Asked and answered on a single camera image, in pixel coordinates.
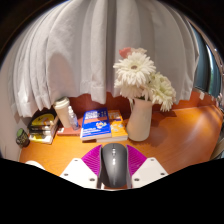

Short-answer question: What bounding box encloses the yellow orange book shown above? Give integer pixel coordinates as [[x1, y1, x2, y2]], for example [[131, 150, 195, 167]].
[[96, 109, 129, 143]]

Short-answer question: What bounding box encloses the black computer mouse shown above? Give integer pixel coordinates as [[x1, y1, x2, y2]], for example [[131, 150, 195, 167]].
[[98, 142, 132, 190]]

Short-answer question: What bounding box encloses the beige lidded tumbler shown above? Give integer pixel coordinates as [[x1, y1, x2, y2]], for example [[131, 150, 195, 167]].
[[53, 96, 72, 129]]

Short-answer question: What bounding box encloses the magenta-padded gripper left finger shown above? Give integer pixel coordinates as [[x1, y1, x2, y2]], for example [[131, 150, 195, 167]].
[[59, 143, 103, 190]]

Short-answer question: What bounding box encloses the red book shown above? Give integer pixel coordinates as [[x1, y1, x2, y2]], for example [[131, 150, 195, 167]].
[[56, 116, 84, 137]]

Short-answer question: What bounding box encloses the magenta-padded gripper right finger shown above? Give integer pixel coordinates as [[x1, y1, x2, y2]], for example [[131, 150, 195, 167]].
[[125, 144, 169, 189]]

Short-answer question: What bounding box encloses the dark glass window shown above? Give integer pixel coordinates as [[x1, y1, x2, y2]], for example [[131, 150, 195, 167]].
[[193, 24, 222, 98]]

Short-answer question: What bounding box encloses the dark mug green inside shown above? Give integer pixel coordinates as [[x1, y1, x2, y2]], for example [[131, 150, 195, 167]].
[[15, 128, 31, 148]]

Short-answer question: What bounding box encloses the white curtain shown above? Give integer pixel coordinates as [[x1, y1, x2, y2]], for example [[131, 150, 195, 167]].
[[8, 0, 201, 118]]

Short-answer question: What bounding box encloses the yellow and white book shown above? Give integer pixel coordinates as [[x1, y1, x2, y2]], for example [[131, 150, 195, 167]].
[[27, 131, 58, 145]]

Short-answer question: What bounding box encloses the round white mouse pad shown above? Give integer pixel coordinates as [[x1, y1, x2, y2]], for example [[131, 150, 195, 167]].
[[24, 160, 46, 171]]

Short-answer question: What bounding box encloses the yellow and black book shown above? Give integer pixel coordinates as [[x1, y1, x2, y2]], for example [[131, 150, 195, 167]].
[[29, 112, 58, 128]]

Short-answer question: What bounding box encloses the blue book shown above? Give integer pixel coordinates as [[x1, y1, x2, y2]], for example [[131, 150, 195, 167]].
[[79, 108, 113, 142]]

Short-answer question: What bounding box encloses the white ceramic jug vase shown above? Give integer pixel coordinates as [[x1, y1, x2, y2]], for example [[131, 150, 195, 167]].
[[125, 97, 154, 142]]

